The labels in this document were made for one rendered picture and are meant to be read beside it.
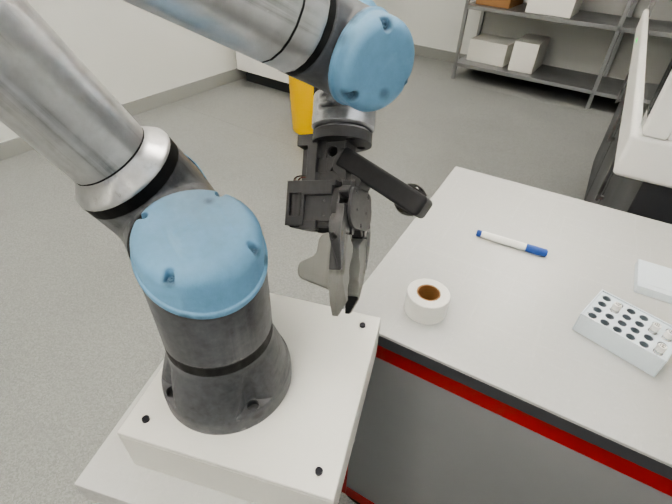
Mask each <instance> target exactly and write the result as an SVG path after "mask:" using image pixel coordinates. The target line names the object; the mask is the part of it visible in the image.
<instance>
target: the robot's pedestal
mask: <svg viewBox="0 0 672 504"><path fill-rule="evenodd" d="M163 363H164V359H163V361H162V362H161V363H160V365H159V366H158V368H157V369H156V370H155V372H154V373H153V374H152V376H151V377H150V379H149V380H148V381H147V383H146V384H145V386H144V387H143V388H142V390H141V391H140V393H139V394H138V395H137V397H136V398H135V400H134V401H133V402H132V404H131V405H130V407H129V408H128V409H127V411H126V412H125V413H124V415H123V416H122V418H121V419H120V420H119V422H118V423H117V425H116V426H115V427H114V429H113V430H112V432H111V433H110V434H109V436H108V437H107V439H106V440H105V441H104V443H103V444H102V446H101V447H100V448H99V450H98V451H97V453H96V454H95V455H94V457H93V458H92V459H91V461H90V462H89V464H88V465H87V466H86V468H85V469H84V471H83V472H82V473H81V475H80V476H79V478H78V479H77V480H76V482H75V486H76V487H77V488H78V490H79V491H80V492H81V493H82V495H83V496H84V497H85V498H86V499H89V500H92V501H95V502H97V503H100V504H256V503H253V502H250V501H246V500H243V499H240V498H237V497H234V496H231V495H228V494H225V493H222V492H219V491H215V490H212V489H209V488H206V487H203V486H200V485H197V484H194V483H191V482H188V481H184V480H181V479H178V478H175V477H172V476H169V475H166V474H163V473H160V472H156V471H153V470H150V469H147V468H144V467H141V466H138V465H135V464H134V462H133V460H132V459H131V457H130V455H129V453H128V452H127V450H126V448H125V446H124V444H123V443H122V441H121V439H120V437H119V435H118V434H117V432H118V430H119V429H120V427H121V426H122V424H123V423H124V421H125V420H126V419H127V417H128V416H129V414H130V413H131V411H132V410H133V408H134V407H135V406H136V404H137V403H138V401H139V400H140V398H141V397H142V395H143V394H144V392H145V391H146V390H147V388H148V387H149V385H150V384H151V382H152V381H153V379H154V378H155V377H156V375H157V374H158V372H159V371H160V369H161V368H162V366H163Z"/></svg>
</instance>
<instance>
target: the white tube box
mask: <svg viewBox="0 0 672 504"><path fill-rule="evenodd" d="M614 302H619V303H621V304H622V308H621V309H620V311H619V312H618V313H617V314H615V313H613V312H611V311H610V309H611V307H612V305H613V303H614ZM654 322H657V323H659V324H661V326H662V328H661V329H660V331H659V332H658V333H657V334H656V335H654V334H652V333H650V332H649V331H648V330H649V328H650V326H651V325H652V323H654ZM572 329H574V331H576V332H578V333H580V334H581V335H583V336H585V337H586V338H588V339H590V340H591V341H593V342H595V343H597V344H598V345H600V346H602V347H603V348H605V349H607V350H608V351H610V352H612V353H614V354H615V355H617V356H619V357H620V358H622V359H624V360H625V361H627V362H629V363H630V364H632V365H634V366H636V367H637V368H639V369H641V370H642V371H644V372H646V373H647V374H649V375H651V376H653V377H655V376H656V375H657V373H658V372H659V371H660V370H661V369H662V367H663V366H664V365H665V364H666V363H667V361H668V360H669V358H670V356H671V354H672V340H671V341H670V342H667V341H665V340H663V339H662V336H663V334H664V333H665V332H666V330H668V329H670V330H672V325H671V324H669V323H667V322H665V321H663V320H661V319H659V318H657V317H655V316H653V315H651V314H649V313H647V312H645V311H644V310H642V309H640V308H638V307H636V306H634V305H632V304H630V303H628V302H626V301H624V300H622V299H620V298H618V297H616V296H615V295H613V294H611V293H609V292H607V291H605V290H603V289H602V290H601V291H600V292H599V293H598V294H597V295H596V296H595V298H594V299H593V300H592V301H591V302H590V303H589V304H588V305H587V307H586V308H585V309H584V310H583V311H582V312H581V313H580V315H579V317H578V319H577V321H576V322H575V324H574V326H573V328H572ZM658 343H664V344H665V345H666V346H667V347H668V349H667V350H666V351H665V352H664V353H663V354H662V355H661V356H659V355H657V354H655V353H654V352H653V350H654V349H655V347H656V346H657V344H658Z"/></svg>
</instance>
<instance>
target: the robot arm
mask: <svg viewBox="0 0 672 504"><path fill-rule="evenodd" d="M123 1H125V2H127V3H130V4H132V5H134V6H136V7H138V8H141V9H143V10H145V11H147V12H150V13H152V14H154V15H156V16H159V17H161V18H163V19H165V20H167V21H170V22H172V23H174V24H176V25H179V26H181V27H183V28H185V29H188V30H190V31H192V32H194V33H197V34H199V35H201V36H203V37H205V38H208V39H210V40H212V41H214V42H217V43H219V44H221V45H223V46H226V47H228V48H230V49H232V50H235V51H237V52H239V53H241V54H243V55H246V56H248V57H250V58H252V59H255V60H257V61H259V62H261V63H264V64H266V65H268V66H270V67H273V68H275V69H277V70H279V71H281V72H283V73H285V74H287V75H289V76H291V77H293V78H295V79H298V80H300V81H302V82H304V83H307V84H309V85H311V86H313V87H314V94H313V96H314V100H313V115H312V128H313V134H302V135H298V141H297V146H298V147H300V148H301V149H303V165H302V175H299V176H296V177H295V178H294V180H293V181H288V183H287V198H286V213H285V225H289V226H290V227H291V228H296V229H300V230H305V231H310V232H317V233H324V234H322V235H321V237H320V238H319V241H318V246H317V251H316V253H315V254H314V255H313V256H311V257H309V258H306V259H304V260H302V261H301V262H300V263H299V265H298V275H299V277H300V278H301V279H303V280H305V281H308V282H311V283H313V284H316V285H318V286H321V287H323V288H326V289H328V290H329V299H330V307H331V312H332V316H338V315H339V314H340V312H341V311H342V309H343V308H344V306H345V314H350V313H352V311H353V309H354V307H355V306H356V304H357V302H358V300H359V298H360V294H361V290H362V287H363V283H364V278H365V271H366V270H367V263H368V256H369V249H370V237H371V229H370V223H371V214H372V211H371V197H370V194H369V190H370V188H372V189H373V190H375V191H376V192H378V193H379V194H381V195H382V196H384V197H385V198H387V199H389V200H390V201H392V202H393V203H395V204H394V205H395V207H396V209H397V211H398V212H399V213H401V214H402V215H405V216H412V217H413V216H415V217H418V218H420V219H421V218H424V217H425V216H426V214H427V213H428V211H429V210H430V208H431V207H432V201H431V200H430V199H429V198H427V197H426V196H427V195H426V193H425V191H424V189H423V188H422V187H420V186H419V185H417V184H413V183H408V184H406V183H404V182H403V181H401V180H400V179H398V178H396V177H395V176H393V175H392V174H390V173H388V172H387V171H385V170H384V169H382V168H380V167H379V166H377V165H376V164H374V163H373V162H371V161H369V160H368V159H366V158H365V157H363V156H361V155H360V154H358V153H357V152H362V151H366V150H369V149H370V148H371V147H372V134H373V133H374V131H375V116H376V110H379V109H382V108H384V107H386V106H387V105H389V104H390V103H391V102H392V101H394V100H395V99H396V98H397V97H398V95H399V94H400V93H401V92H402V90H403V88H404V85H406V84H407V82H408V78H409V77H410V75H411V72H412V68H413V63H414V55H415V52H414V42H413V38H412V35H411V32H410V30H409V29H408V27H407V26H406V24H405V23H404V22H403V21H402V20H400V19H399V18H398V17H396V16H393V15H391V14H389V13H388V12H387V11H386V10H385V9H384V8H382V7H379V6H377V5H376V4H375V2H374V1H373V0H123ZM0 121H1V122H2V123H3V124H5V125H6V126H7V127H8V128H9V129H11V130H12V131H13V132H14V133H16V134H17V135H18V136H19V137H20V138H22V139H23V140H24V141H25V142H27V143H28V144H29V145H30V146H31V147H33V148H34V149H35V150H36V151H37V152H39V153H40V154H41V155H42V156H44V157H45V158H46V159H47V160H48V161H50V162H51V163H52V164H53V165H55V166H56V167H57V168H58V169H59V170H61V171H62V172H63V173H64V174H66V175H67V176H68V177H69V178H70V179H72V180H73V181H74V182H75V199H76V201H77V203H78V205H79V206H81V207H82V208H83V209H84V210H85V211H87V212H88V213H89V214H91V215H92V216H93V217H94V218H96V219H97V220H98V221H100V222H101V223H102V224H103V225H105V226H106V227H107V228H109V229H110V230H111V231H112V232H114V233H115V234H116V235H117V236H118V237H119V238H120V239H121V240H122V242H123V243H124V245H125V248H126V250H127V252H128V255H129V258H130V260H131V265H132V269H133V272H134V275H135V277H136V279H137V281H138V283H139V285H140V287H141V288H142V290H143V293H144V295H145V298H146V300H147V303H148V305H149V308H150V311H151V313H152V316H153V319H154V321H155V324H156V327H157V329H158V332H159V335H160V337H161V340H162V343H163V345H164V348H165V350H166V351H165V357H164V363H163V369H162V378H161V381H162V390H163V394H164V397H165V399H166V402H167V404H168V407H169V409H170V411H171V412H172V414H173V415H174V417H175V418H176V419H177V420H178V421H179V422H180V423H182V424H183V425H184V426H186V427H188V428H190V429H192V430H194V431H196V432H200V433H204V434H209V435H227V434H233V433H237V432H241V431H244V430H247V429H249V428H251V427H253V426H255V425H257V424H259V423H260V422H262V421H263V420H265V419H266V418H267V417H269V416H270V415H271V414H272V413H273V412H274V411H275V410H276V409H277V408H278V406H279V405H280V404H281V402H282V401H283V399H284V398H285V396H286V394H287V392H288V389H289V386H290V382H291V374H292V370H291V357H290V353H289V349H288V347H287V344H286V342H285V341H284V339H283V337H282V336H281V335H280V333H279V332H278V330H277V329H276V327H275V326H274V324H273V323H272V312H271V302H270V292H269V283H268V273H267V269H268V251H267V246H266V242H265V239H264V236H263V234H262V229H261V226H260V224H259V221H258V219H257V218H256V216H255V215H254V213H253V212H252V211H251V210H250V209H249V208H248V207H247V206H246V205H245V204H244V203H242V202H241V201H240V200H238V199H236V198H234V197H232V196H230V195H228V194H225V195H224V196H222V197H219V194H218V192H217V191H215V190H214V189H213V187H212V186H211V185H210V183H209V182H208V181H207V178H206V176H205V175H204V173H203V172H202V170H201V169H200V167H199V166H198V165H197V164H196V163H195V162H194V161H193V160H192V159H191V158H190V157H189V156H188V155H186V154H185V153H183V152H182V151H181V149H180V148H179V147H178V146H177V145H176V144H175V142H174V141H173V140H172V139H171V138H170V137H169V136H168V134H167V133H166V132H164V131H163V130H162V129H160V128H158V127H150V126H140V125H139V124H138V123H137V122H136V120H135V119H134V118H133V117H132V116H131V115H130V114H129V113H128V112H127V111H126V109H125V108H124V107H123V106H122V105H121V104H120V103H119V102H118V101H117V100H116V98H115V97H114V96H113V95H112V94H111V93H110V92H109V91H108V90H107V89H106V87H105V86H104V85H103V84H102V83H101V82H100V81H99V80H98V79H97V77H96V76H95V75H94V74H93V73H92V72H91V71H90V70H89V69H88V68H87V66H86V65H85V64H84V63H83V62H82V61H81V60H80V59H79V58H78V57H77V55H76V54H75V53H74V52H73V51H72V50H71V49H70V48H69V47H68V46H67V44H66V43H65V42H64V41H63V40H62V39H61V38H60V37H59V36H58V35H57V33H56V32H55V31H54V30H53V29H52V28H51V27H50V26H49V25H48V23H47V22H46V21H45V20H44V19H43V18H42V17H41V16H40V15H39V14H38V12H37V11H36V10H35V9H34V8H33V7H32V6H31V5H30V4H29V3H28V1H27V0H0ZM297 177H300V178H299V179H298V181H297V180H296V178H297ZM301 178H302V180H300V179H301ZM299 180H300V181H299ZM349 235H352V238H350V236H349ZM353 238H354V239H353Z"/></svg>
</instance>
